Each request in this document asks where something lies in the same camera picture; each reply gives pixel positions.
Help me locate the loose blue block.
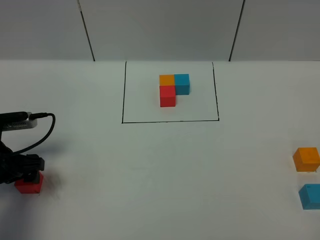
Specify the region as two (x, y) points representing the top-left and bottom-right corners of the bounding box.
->
(298, 183), (320, 210)

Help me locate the template blue block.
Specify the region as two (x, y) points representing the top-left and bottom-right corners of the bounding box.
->
(174, 74), (190, 95)

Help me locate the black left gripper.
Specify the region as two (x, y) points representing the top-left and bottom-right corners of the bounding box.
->
(0, 141), (45, 184)

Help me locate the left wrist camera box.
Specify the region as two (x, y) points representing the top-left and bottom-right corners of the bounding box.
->
(0, 111), (38, 132)

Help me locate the template orange block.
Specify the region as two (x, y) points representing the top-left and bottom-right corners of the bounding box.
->
(159, 74), (175, 86)

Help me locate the template red block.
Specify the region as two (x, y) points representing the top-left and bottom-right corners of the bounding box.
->
(159, 85), (176, 108)

